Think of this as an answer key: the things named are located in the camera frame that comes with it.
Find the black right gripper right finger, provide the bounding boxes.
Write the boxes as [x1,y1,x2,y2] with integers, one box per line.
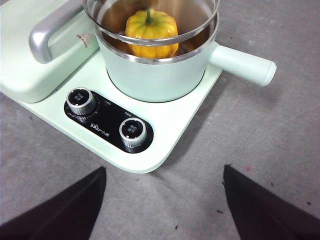
[221,163,320,240]

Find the yellow toy pumpkin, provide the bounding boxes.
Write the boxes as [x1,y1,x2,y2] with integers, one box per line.
[124,5,180,60]

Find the mint green pot with handle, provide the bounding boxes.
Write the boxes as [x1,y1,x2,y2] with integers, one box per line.
[94,9,278,104]

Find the silver cover handle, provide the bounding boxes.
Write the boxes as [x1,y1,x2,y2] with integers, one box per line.
[28,0,85,65]

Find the silver control knob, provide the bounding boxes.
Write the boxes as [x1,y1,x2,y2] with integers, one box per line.
[118,116,149,154]
[65,86,97,116]

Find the black control panel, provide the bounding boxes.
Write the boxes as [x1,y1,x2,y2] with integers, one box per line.
[63,87,155,154]

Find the mint green breakfast machine base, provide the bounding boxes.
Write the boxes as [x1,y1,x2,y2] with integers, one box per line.
[0,46,224,174]

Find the mint green hinged griddle cover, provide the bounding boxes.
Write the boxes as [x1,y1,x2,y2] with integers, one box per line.
[0,0,100,104]

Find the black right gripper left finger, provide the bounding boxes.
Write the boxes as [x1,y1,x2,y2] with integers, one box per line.
[0,166,108,240]

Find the red triangle warning sticker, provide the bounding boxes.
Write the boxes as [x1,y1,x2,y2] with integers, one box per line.
[75,31,93,49]

